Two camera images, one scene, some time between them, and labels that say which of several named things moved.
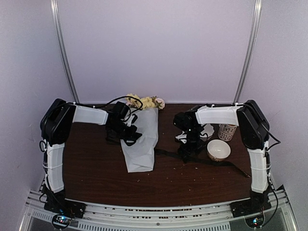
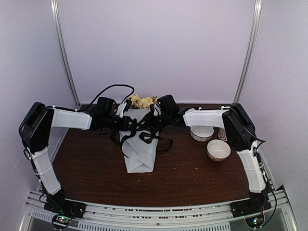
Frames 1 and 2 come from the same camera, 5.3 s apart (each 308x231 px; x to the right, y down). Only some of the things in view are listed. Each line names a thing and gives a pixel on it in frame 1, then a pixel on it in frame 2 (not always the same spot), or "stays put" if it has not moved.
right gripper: [188, 150] -> [150, 116]
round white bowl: [218, 150] stays put
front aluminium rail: [109, 216] stays put
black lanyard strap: [197, 160] -> [147, 137]
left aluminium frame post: [59, 37] stays put
